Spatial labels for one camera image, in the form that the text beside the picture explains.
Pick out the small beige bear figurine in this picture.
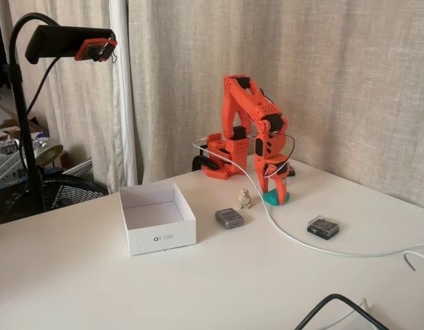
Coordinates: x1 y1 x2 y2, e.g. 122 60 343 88
237 187 253 210

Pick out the long white cable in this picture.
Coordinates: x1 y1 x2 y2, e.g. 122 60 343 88
192 137 424 258

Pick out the orange camera module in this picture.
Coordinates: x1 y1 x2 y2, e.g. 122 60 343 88
74 38 118 64

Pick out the camera on black stand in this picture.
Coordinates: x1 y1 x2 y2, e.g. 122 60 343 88
0 0 139 195

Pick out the silver metal bowl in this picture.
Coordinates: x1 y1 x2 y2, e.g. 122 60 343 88
33 143 65 165

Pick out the black gooseneck stand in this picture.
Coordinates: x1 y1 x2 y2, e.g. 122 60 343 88
8 12 61 213

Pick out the thin black servo cable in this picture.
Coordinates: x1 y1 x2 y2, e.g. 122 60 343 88
247 131 296 173

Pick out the white cardboard box bin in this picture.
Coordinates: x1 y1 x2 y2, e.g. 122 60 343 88
118 181 198 257

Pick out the grey square block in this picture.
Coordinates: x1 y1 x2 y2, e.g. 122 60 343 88
214 206 247 230

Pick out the black camera cable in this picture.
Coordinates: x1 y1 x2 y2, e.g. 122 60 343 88
0 56 62 233

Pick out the thick black cable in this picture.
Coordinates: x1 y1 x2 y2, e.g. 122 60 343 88
293 293 392 330

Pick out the green cube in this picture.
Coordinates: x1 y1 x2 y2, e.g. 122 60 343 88
262 188 291 207

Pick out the black clamp holder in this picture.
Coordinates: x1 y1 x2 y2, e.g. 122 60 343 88
24 24 118 65

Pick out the short white cable end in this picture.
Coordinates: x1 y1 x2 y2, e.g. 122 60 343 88
403 251 424 273

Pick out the brown cardboard box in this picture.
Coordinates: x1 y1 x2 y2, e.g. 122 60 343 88
0 98 49 140

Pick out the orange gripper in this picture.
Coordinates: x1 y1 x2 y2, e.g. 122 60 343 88
254 131 290 206

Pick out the black table clamp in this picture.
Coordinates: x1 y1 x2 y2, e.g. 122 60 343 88
191 155 220 172

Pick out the black floor fan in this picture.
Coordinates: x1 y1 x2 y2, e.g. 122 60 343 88
0 173 110 226

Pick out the wide beige curtain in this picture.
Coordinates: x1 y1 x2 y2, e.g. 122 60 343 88
128 0 424 224

